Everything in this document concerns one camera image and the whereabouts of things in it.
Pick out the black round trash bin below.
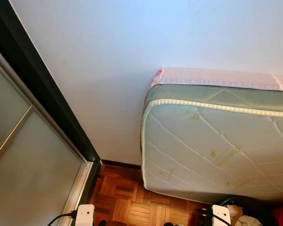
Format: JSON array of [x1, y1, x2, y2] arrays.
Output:
[[211, 195, 279, 226]]

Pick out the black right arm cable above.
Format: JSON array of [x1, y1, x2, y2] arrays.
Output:
[[197, 209, 233, 226]]

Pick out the pale pink wrapped bed base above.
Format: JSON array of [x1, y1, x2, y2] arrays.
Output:
[[150, 67, 283, 91]]

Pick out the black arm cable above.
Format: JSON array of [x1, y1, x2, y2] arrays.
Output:
[[47, 210, 77, 226], [197, 209, 233, 226]]

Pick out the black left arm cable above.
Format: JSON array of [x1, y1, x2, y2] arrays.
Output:
[[47, 210, 77, 226]]

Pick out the white quilted green-trim mattress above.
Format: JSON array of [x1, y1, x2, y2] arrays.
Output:
[[141, 84, 283, 204]]

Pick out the crumpled white paper trash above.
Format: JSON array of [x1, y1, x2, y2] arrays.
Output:
[[229, 205, 262, 226]]

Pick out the dark wooden skirting board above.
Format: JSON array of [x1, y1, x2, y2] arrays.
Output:
[[100, 160, 142, 170]]

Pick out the frosted glass sliding door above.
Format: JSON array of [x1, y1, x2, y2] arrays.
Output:
[[0, 42, 96, 226]]

